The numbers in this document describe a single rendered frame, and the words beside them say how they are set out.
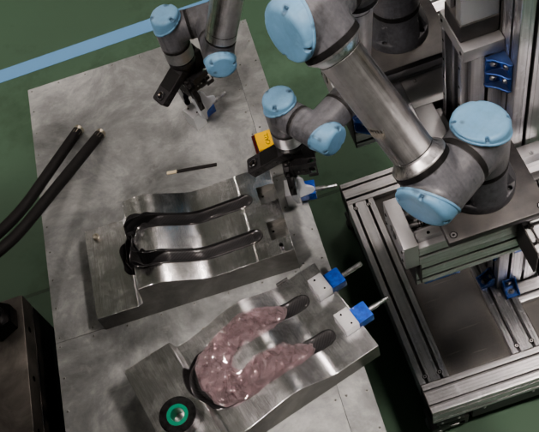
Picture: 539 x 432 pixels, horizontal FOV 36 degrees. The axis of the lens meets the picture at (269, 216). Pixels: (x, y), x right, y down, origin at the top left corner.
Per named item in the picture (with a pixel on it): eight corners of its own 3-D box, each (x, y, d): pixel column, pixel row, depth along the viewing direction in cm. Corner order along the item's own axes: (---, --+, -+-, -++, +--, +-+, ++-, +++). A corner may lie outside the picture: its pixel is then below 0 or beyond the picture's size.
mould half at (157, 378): (317, 273, 199) (310, 250, 190) (380, 355, 185) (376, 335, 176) (139, 388, 192) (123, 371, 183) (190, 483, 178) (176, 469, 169)
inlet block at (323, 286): (356, 261, 196) (354, 249, 191) (368, 276, 193) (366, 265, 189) (310, 291, 194) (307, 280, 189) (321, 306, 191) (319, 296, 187)
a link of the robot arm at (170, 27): (183, 18, 197) (149, 28, 197) (195, 50, 206) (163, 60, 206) (178, -3, 201) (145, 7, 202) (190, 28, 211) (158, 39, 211)
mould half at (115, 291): (273, 185, 215) (264, 154, 204) (300, 267, 201) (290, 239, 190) (92, 243, 217) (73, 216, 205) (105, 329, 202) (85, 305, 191)
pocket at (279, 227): (286, 225, 202) (284, 217, 199) (292, 243, 199) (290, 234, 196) (268, 231, 202) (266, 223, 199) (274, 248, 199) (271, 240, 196)
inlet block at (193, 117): (222, 93, 236) (217, 81, 231) (233, 102, 233) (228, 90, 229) (187, 122, 233) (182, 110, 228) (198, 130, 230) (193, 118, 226)
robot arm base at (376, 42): (415, 1, 208) (413, -29, 200) (438, 41, 199) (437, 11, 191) (358, 21, 208) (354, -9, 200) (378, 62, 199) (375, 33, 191)
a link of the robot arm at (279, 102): (281, 117, 175) (252, 100, 179) (290, 147, 184) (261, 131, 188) (304, 93, 177) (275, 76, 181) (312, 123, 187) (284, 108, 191)
